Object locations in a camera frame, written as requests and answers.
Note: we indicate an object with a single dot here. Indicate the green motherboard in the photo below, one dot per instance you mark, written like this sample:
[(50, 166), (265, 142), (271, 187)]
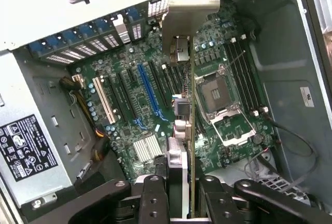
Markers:
[(124, 130)]

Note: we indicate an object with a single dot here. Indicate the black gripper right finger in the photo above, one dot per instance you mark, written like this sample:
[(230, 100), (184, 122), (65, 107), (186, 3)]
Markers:
[(215, 206)]

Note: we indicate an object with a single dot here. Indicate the metal socket cover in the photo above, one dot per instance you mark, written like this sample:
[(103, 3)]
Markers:
[(230, 128)]

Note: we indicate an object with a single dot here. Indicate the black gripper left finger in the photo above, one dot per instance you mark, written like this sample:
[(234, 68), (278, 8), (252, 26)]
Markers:
[(154, 203)]

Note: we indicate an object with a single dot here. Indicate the silver chipset heatsink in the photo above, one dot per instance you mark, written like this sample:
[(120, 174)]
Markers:
[(147, 147)]

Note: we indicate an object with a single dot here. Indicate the white expansion slot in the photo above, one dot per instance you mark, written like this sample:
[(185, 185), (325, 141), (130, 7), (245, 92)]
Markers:
[(103, 99)]

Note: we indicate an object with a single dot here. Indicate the black RAM slot bank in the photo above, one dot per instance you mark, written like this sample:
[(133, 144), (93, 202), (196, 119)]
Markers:
[(243, 78)]

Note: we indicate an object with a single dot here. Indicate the blue expansion slot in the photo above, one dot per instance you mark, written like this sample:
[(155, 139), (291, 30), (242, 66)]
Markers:
[(149, 89)]

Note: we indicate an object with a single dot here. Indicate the thin socket locking lever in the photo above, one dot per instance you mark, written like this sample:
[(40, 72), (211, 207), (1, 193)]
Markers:
[(234, 59)]

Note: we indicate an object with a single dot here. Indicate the CPU socket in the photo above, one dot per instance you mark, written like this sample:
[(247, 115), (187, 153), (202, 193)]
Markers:
[(215, 91)]

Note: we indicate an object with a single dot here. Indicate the grey power supply unit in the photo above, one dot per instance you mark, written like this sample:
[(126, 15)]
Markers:
[(33, 104)]

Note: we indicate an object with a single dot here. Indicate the open black PC case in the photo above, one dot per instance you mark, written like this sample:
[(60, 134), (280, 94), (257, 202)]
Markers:
[(285, 40)]

